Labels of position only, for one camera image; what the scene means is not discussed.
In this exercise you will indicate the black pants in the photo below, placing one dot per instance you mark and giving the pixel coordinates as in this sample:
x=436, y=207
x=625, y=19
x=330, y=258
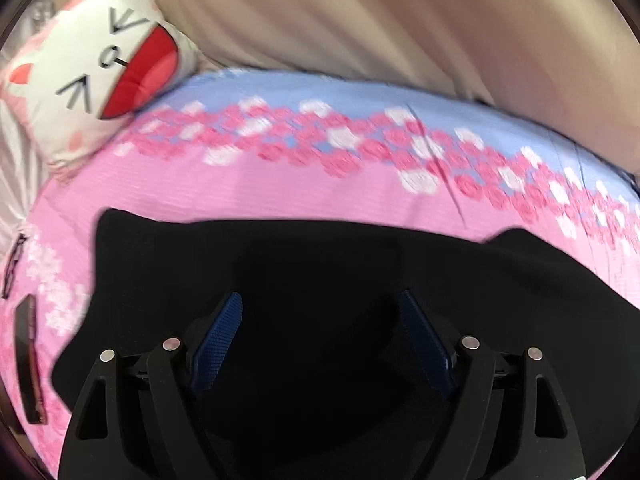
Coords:
x=320, y=270

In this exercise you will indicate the dark framed eyeglasses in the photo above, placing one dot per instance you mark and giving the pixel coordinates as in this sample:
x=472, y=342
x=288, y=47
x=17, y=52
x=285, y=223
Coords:
x=21, y=241

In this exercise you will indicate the pink floral bedsheet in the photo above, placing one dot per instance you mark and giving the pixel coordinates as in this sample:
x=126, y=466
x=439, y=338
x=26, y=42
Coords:
x=300, y=190

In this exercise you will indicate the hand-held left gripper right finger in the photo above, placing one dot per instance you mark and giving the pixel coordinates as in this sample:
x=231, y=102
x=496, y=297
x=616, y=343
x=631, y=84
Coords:
x=427, y=345

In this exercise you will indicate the black phone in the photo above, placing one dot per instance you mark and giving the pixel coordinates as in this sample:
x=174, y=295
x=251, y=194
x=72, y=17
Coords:
x=27, y=360

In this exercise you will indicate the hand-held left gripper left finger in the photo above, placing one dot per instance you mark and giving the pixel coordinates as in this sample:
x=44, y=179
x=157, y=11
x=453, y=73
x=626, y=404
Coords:
x=220, y=345

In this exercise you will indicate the white cat face pillow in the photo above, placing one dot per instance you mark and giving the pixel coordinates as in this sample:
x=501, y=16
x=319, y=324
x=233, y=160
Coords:
x=75, y=55

